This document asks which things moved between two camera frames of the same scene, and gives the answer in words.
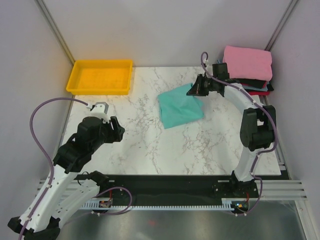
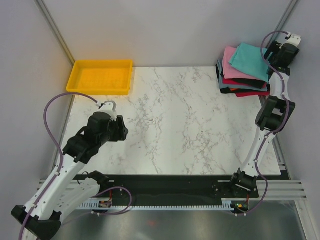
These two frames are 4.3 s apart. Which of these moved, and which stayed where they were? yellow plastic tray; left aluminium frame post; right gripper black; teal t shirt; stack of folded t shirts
Moved: right gripper black; teal t shirt
Stayed: stack of folded t shirts; yellow plastic tray; left aluminium frame post
